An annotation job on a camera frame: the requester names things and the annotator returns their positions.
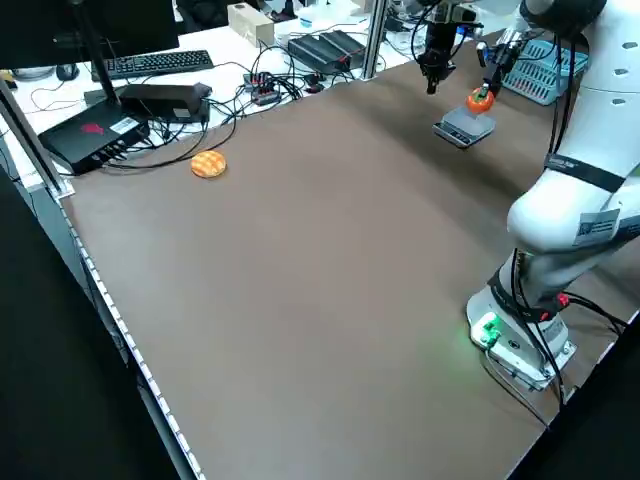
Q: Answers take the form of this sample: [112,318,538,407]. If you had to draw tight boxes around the black computer monitor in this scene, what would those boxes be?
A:
[0,0,181,69]

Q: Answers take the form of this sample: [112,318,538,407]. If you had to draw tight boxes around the grey hub with red plugs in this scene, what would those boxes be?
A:
[242,71,282,106]

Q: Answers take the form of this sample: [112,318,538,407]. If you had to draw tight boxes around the light blue plastic basket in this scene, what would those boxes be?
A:
[499,38,591,108]

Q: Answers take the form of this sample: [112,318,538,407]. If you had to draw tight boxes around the black finned metal box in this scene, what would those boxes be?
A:
[318,29,368,65]
[287,34,351,74]

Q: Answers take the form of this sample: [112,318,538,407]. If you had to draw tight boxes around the red toy tomato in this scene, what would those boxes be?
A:
[465,86,496,117]

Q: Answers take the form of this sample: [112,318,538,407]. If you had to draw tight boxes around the black computer keyboard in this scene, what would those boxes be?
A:
[90,49,216,83]

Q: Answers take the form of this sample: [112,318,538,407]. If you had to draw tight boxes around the round orange waffle bread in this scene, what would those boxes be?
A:
[190,149,229,181]

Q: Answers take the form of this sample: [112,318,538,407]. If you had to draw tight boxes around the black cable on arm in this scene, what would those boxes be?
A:
[546,29,592,164]

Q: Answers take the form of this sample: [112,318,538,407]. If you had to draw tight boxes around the beige cardboard box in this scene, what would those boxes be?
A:
[226,3,276,50]

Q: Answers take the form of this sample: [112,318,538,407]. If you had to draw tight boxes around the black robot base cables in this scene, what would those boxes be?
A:
[479,292,630,432]

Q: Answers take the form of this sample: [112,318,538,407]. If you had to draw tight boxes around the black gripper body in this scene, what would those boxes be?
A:
[481,43,518,84]
[424,20,459,65]

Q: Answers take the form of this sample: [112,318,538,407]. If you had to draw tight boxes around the aluminium frame post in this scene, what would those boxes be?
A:
[0,78,75,200]

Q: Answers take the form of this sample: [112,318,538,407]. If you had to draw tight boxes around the black computer box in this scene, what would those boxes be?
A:
[37,97,152,176]

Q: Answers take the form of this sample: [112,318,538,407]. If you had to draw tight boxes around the long black desk cable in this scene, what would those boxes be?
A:
[102,107,239,174]

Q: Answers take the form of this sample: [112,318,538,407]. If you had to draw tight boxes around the silver digital kitchen scale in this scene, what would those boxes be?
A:
[431,105,498,152]

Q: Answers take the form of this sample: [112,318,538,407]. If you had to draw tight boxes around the black stand pole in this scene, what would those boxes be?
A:
[69,0,126,109]

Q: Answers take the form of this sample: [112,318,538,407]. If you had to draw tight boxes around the aluminium profile post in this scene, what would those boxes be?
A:
[361,0,390,81]

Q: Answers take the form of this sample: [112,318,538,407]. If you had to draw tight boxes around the black power brick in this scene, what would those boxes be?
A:
[118,82,214,125]

